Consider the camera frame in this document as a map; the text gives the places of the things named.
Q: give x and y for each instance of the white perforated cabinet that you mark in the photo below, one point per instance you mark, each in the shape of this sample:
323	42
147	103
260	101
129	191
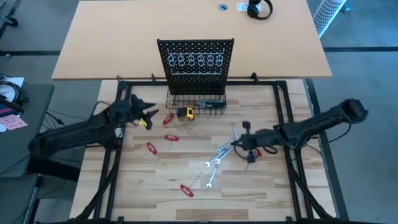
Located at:
326	15

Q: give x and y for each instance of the white paper sheet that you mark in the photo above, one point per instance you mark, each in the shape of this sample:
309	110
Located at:
15	81

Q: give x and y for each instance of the tan wooden desk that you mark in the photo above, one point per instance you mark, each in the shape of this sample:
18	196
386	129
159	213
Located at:
109	37

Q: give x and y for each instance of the black chair caster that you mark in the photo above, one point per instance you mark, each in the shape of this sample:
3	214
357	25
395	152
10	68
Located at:
12	21

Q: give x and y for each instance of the grey desk grommet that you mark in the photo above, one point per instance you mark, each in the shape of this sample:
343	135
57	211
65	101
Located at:
222	7

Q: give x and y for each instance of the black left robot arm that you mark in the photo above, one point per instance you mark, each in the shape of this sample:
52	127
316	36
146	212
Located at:
71	133

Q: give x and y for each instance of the white card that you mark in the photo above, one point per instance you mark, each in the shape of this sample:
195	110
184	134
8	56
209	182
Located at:
242	7

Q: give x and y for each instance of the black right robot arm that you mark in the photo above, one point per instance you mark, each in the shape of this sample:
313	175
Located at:
311	127

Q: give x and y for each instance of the pink sticky note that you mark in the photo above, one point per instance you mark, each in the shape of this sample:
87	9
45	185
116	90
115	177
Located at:
14	122

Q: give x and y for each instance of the white power strip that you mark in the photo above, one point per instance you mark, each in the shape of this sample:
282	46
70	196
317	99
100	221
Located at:
118	132

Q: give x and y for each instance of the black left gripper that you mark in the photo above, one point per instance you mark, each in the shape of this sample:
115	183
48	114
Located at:
124	113

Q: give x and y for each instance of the black headphones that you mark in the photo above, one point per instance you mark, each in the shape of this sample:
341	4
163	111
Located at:
252	12

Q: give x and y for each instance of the silver wrench hook rack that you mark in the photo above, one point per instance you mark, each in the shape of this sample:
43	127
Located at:
196	74

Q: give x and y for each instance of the long silver combination wrench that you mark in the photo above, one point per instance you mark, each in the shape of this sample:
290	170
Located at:
217	158

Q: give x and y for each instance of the black metal table frame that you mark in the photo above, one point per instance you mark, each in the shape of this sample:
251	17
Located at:
202	83

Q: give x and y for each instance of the short silver combination wrench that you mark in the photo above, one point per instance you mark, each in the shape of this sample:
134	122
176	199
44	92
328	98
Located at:
223	147

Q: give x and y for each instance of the dark grey side table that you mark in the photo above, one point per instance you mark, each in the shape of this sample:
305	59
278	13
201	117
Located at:
25	149

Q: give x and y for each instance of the black pegboard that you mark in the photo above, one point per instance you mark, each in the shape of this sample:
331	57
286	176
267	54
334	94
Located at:
196	84

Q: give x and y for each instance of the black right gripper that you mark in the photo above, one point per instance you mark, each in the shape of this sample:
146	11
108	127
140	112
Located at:
261	138

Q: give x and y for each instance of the yellow Stanley tape measure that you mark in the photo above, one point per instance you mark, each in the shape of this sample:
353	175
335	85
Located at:
185	114

